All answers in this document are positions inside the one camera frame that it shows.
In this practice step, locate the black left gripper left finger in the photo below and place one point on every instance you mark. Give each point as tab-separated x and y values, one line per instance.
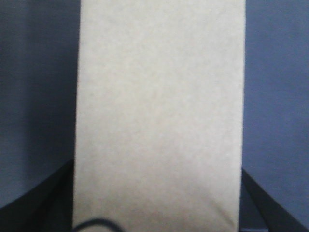
16	213

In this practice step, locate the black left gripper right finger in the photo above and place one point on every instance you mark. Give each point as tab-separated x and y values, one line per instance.
259	212

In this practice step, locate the tan cardboard package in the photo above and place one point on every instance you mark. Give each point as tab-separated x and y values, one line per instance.
160	114

